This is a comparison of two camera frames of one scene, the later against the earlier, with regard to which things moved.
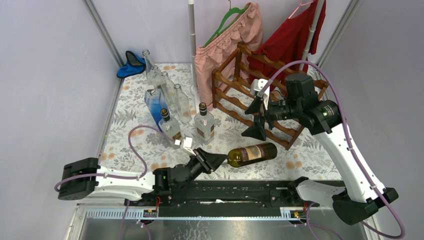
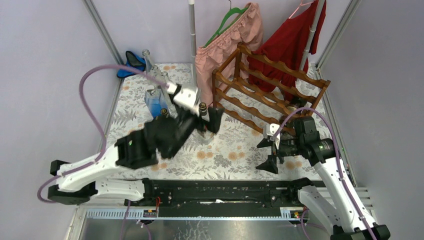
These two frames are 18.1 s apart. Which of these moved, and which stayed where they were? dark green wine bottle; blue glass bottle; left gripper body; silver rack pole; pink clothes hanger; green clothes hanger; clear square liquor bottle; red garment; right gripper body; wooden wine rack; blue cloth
Moved: dark green wine bottle; left gripper body; right gripper body
Stayed: blue glass bottle; clear square liquor bottle; wooden wine rack; red garment; pink clothes hanger; green clothes hanger; blue cloth; silver rack pole
